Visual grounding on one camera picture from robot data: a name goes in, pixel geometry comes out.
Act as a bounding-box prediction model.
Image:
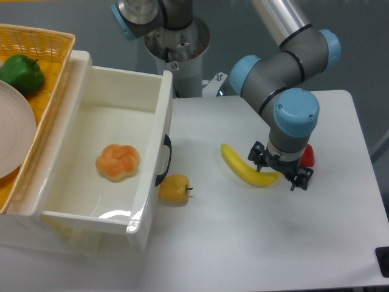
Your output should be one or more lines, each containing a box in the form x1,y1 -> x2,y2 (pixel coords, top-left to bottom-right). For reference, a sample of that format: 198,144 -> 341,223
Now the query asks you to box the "yellow bell pepper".
158,175 -> 193,205

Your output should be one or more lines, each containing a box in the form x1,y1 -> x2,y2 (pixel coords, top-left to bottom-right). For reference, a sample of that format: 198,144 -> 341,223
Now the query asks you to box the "red bell pepper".
299,144 -> 315,168

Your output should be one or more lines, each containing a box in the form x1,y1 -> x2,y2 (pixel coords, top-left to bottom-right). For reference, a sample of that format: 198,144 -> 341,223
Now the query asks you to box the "white metal mounting bracket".
202,72 -> 239,98

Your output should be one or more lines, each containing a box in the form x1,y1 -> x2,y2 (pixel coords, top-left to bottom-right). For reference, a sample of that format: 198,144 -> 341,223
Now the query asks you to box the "black corner object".
375,246 -> 389,278

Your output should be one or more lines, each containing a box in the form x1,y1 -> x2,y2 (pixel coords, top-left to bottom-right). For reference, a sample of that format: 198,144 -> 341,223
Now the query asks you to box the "white drawer cabinet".
1,50 -> 92,254

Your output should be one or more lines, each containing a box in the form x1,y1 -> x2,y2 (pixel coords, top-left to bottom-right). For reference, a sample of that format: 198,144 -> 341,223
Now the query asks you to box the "yellow woven basket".
1,24 -> 75,214

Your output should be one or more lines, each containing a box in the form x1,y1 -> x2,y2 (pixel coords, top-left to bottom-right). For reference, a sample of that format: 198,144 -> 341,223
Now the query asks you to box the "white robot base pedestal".
145,16 -> 210,98

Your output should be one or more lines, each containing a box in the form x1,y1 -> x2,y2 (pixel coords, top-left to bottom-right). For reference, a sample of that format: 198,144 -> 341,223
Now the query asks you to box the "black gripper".
247,141 -> 314,191

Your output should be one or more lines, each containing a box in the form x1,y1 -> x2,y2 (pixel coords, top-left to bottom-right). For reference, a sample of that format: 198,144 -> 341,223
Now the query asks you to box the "yellow banana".
221,144 -> 281,187

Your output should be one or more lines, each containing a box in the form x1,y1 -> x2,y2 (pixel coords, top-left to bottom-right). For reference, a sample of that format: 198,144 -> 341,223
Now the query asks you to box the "green bell pepper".
1,54 -> 45,96

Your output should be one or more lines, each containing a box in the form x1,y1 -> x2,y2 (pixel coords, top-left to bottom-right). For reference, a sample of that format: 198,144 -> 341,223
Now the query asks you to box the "orange knotted bread roll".
95,144 -> 140,181

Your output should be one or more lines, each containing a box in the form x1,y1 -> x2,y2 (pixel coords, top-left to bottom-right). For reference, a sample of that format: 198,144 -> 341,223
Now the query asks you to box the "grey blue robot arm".
111,1 -> 342,190

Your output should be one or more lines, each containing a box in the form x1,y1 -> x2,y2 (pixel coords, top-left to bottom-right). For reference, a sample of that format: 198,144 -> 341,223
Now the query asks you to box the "beige plate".
1,82 -> 36,178

